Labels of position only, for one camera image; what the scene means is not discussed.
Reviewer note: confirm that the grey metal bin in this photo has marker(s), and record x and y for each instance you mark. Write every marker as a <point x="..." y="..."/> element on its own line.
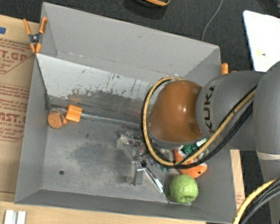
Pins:
<point x="89" y="153"/>

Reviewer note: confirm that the orange toy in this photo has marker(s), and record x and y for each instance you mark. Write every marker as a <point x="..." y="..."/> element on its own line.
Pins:
<point x="196" y="170"/>

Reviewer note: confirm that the green toy apple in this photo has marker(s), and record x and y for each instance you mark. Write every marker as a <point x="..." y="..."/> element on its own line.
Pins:
<point x="183" y="189"/>

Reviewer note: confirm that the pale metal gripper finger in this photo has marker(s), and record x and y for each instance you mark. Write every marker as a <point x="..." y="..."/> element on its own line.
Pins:
<point x="138" y="175"/>
<point x="157" y="183"/>

